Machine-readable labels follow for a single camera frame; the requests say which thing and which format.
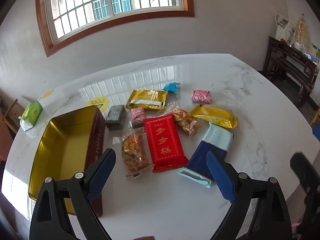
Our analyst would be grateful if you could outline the green tissue pack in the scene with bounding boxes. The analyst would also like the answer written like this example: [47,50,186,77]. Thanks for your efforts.
[20,102,43,132]

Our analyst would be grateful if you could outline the round yellow table sticker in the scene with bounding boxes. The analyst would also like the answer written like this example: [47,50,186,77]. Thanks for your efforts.
[84,96,110,109]

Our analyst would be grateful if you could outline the pink patterned snack packet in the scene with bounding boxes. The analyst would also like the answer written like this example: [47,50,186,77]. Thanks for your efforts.
[191,89,212,104]
[130,107,146,128]

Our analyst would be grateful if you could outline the light wooden chair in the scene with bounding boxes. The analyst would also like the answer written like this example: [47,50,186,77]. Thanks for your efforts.
[2,99,19,131]

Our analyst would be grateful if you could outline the gold packet with silver band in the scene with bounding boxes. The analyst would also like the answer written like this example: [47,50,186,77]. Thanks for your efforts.
[126,89,168,111]

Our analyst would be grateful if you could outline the blue candy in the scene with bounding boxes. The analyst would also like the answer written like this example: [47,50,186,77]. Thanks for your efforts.
[162,81,181,93]

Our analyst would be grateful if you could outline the folded newspapers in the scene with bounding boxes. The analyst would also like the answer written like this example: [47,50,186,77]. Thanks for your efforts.
[275,14,297,43]

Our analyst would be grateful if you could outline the wooden framed barred window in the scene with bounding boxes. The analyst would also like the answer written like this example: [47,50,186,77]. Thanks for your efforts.
[35,0,195,57]

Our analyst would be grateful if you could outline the dark grey snack packet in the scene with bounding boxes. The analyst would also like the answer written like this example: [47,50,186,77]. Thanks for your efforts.
[105,104,127,131]

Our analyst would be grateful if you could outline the red tin box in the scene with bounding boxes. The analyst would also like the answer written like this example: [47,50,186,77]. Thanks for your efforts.
[28,105,106,217]

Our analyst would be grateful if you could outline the red snack packet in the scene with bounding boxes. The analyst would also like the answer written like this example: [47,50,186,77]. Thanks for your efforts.
[143,113,189,173]

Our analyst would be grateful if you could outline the gold foil pillow packet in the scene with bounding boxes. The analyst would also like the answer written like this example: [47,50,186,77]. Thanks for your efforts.
[190,104,238,129]

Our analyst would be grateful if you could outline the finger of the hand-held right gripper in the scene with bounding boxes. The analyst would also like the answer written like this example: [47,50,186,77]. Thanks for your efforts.
[290,152,320,197]

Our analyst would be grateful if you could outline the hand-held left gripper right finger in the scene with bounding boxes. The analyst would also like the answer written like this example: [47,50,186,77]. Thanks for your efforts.
[205,149,293,240]

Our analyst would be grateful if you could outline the navy blue snack packet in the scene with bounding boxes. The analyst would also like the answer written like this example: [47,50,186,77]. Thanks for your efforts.
[178,123,235,189]

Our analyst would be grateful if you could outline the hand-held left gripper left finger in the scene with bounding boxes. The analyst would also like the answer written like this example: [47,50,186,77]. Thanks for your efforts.
[29,148,117,240]

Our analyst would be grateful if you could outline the dark wooden side table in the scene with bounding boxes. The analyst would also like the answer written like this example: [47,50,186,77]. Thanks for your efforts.
[262,36,320,108]

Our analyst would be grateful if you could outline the gold ornament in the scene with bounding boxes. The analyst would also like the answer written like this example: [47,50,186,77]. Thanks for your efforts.
[295,15,311,46]

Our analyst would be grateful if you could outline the clear peanut snack packet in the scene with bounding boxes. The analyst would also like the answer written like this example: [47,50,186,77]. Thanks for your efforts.
[121,127,154,181]
[169,106,200,137]

